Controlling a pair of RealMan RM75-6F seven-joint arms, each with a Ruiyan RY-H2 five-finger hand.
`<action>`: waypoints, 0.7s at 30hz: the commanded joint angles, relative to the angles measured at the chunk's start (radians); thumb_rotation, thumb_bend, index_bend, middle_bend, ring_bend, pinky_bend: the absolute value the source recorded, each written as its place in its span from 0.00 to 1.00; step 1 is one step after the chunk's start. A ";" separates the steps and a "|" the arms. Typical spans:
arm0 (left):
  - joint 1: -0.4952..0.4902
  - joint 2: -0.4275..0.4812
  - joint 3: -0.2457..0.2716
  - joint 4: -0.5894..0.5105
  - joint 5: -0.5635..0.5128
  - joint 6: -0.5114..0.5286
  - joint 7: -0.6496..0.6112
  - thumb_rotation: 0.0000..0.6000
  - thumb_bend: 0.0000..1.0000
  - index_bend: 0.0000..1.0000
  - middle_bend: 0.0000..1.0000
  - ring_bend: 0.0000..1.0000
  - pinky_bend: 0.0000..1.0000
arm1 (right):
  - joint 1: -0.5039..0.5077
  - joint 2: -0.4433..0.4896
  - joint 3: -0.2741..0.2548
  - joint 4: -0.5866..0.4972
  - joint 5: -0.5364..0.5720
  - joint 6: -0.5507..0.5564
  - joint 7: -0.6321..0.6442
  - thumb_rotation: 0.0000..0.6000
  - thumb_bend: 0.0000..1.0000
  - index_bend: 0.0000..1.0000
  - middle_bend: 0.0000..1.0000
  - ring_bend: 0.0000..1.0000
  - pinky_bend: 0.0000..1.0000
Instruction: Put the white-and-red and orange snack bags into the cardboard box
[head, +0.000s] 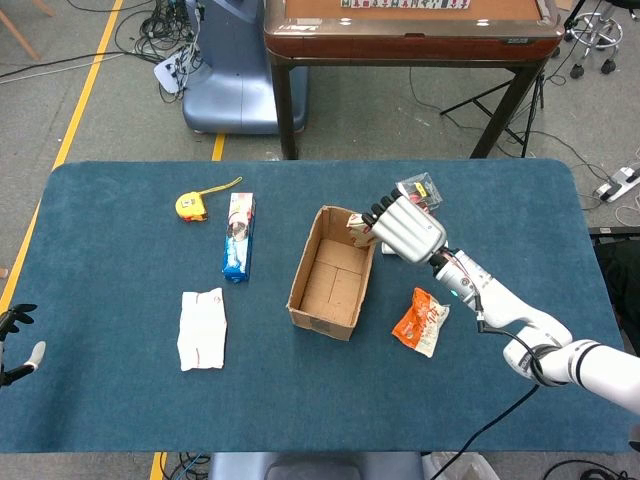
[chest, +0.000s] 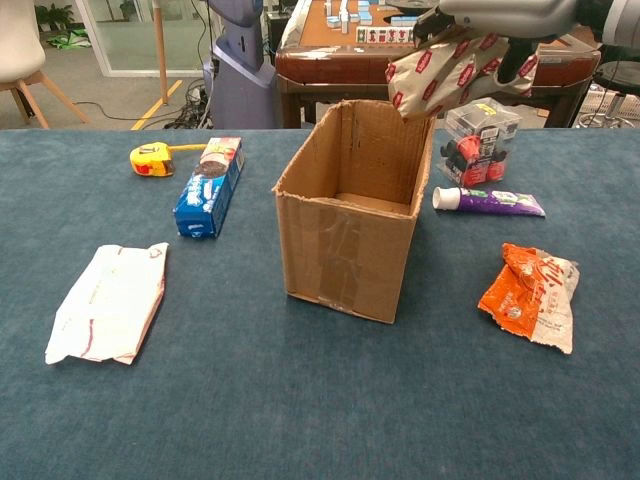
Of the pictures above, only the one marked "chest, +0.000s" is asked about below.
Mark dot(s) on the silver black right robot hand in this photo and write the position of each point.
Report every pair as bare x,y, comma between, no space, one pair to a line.
510,15

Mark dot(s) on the white snack bag red logos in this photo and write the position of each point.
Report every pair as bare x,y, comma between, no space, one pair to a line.
440,75

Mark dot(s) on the orange and white snack bag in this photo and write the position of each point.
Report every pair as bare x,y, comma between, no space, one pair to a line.
520,300

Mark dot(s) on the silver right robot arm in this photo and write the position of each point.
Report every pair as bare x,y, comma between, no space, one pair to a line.
622,20

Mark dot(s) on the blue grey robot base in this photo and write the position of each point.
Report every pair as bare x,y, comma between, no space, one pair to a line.
240,75

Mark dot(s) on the clear plastic box with clips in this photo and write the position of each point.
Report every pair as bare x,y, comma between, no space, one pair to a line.
475,145

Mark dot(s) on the open brown cardboard box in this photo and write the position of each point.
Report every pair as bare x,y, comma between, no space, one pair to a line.
345,260

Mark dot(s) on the blue cookie package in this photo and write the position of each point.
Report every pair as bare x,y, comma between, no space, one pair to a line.
210,195

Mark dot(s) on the short blue mahjong tile row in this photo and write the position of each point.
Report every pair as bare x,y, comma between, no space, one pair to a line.
402,21

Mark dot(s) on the white plastic basket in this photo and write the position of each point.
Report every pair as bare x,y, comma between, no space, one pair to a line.
600,102

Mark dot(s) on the black round stool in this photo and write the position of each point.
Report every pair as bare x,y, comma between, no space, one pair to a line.
617,80

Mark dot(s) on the face-up mahjong tile row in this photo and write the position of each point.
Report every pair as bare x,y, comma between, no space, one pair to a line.
382,35

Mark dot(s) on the scattered blue mahjong tile cluster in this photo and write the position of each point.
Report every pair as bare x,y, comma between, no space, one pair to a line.
345,15

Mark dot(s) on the purple toothpaste tube white cap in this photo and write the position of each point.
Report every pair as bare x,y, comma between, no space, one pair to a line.
500,202

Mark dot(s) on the dark wood mahjong table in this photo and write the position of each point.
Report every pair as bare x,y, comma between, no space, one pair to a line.
330,70

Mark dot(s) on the light wooden pole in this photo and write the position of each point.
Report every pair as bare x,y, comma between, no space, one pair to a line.
161,55

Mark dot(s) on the yellow tape measure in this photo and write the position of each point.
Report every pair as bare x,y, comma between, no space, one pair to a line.
150,160

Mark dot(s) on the green cloth on floor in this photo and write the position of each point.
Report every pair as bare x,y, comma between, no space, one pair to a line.
72,40

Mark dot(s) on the green potted plant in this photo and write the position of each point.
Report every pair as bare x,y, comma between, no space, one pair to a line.
55,14

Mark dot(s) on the blue velvet table cloth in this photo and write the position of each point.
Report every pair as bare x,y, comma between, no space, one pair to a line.
250,400

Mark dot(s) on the white chair wooden legs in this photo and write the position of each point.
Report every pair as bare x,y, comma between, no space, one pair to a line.
20,50

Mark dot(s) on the white wet wipes pack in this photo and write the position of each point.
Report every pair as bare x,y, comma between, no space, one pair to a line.
110,305

